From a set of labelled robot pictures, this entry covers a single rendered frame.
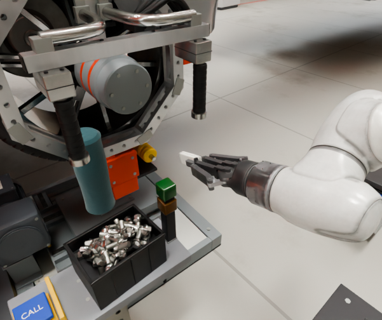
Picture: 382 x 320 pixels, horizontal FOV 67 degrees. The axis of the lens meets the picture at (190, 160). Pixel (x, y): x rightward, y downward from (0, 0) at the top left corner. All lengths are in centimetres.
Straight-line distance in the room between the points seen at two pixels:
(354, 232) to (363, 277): 104
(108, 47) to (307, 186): 45
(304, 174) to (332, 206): 7
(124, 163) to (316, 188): 68
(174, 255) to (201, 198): 82
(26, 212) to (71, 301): 43
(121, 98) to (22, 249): 68
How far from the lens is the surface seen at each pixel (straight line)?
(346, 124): 55
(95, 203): 89
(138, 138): 99
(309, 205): 48
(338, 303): 103
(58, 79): 59
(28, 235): 115
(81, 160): 66
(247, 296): 130
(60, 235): 138
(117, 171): 101
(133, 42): 66
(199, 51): 73
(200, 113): 79
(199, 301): 128
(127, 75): 72
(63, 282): 85
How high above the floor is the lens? 113
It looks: 37 degrees down
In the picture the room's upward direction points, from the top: straight up
